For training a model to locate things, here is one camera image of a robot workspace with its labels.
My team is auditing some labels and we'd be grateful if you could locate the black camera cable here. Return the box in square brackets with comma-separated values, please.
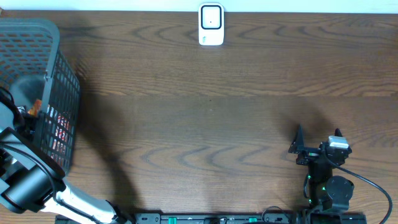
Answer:
[322, 146, 393, 224]

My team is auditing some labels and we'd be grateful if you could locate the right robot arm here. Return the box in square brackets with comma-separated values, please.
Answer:
[289, 127, 354, 213]

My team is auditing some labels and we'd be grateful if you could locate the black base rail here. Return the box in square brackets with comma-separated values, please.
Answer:
[55, 212, 368, 224]

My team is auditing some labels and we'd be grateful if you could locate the grey plastic mesh basket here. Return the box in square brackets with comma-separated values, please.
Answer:
[1, 18, 80, 173]

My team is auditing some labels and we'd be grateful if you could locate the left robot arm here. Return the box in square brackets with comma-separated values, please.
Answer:
[1, 95, 135, 223]

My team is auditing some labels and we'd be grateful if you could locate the white barcode scanner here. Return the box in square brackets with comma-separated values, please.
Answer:
[198, 2, 224, 46]

